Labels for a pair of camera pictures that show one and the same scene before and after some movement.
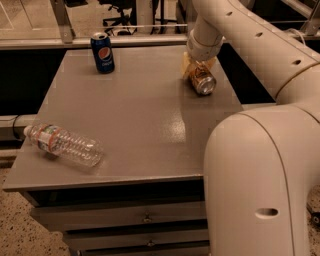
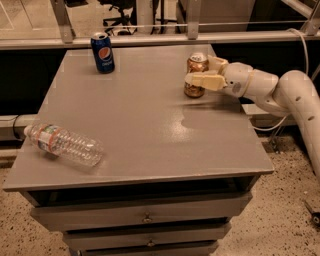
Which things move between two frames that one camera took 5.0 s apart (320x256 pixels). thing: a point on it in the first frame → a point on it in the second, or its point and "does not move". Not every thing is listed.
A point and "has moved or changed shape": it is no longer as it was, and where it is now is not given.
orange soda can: [203, 81] has moved or changed shape
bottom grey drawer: [144, 250] does not move
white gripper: [202, 51] → [237, 79]
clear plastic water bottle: [65, 144] does not move
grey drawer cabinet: [147, 197] does not move
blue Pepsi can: [102, 53] does not move
